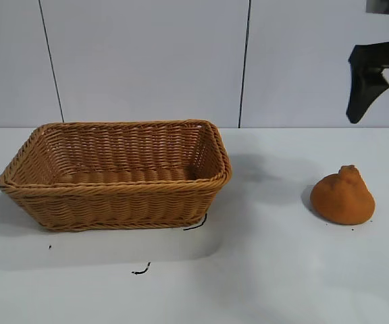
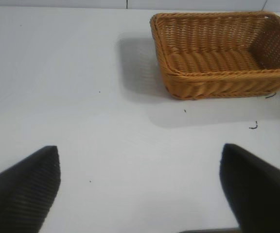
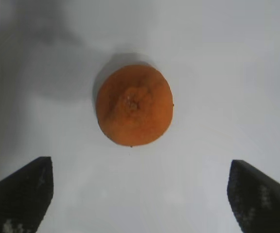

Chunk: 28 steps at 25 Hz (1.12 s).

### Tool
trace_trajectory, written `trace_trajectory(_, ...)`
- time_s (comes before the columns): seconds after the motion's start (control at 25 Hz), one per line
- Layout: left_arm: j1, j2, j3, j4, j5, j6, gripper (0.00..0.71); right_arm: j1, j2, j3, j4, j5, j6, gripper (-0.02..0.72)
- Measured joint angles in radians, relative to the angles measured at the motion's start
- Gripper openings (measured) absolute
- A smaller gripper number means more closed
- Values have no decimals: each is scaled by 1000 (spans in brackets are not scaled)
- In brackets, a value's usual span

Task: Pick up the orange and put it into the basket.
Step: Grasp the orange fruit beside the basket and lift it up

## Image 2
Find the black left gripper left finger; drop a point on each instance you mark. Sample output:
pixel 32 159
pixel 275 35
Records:
pixel 21 191

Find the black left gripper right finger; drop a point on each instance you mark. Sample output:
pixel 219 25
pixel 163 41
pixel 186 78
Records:
pixel 259 189

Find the woven wicker basket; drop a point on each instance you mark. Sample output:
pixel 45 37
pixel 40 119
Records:
pixel 217 80

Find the short black thread piece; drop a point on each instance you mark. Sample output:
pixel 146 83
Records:
pixel 270 95
pixel 254 126

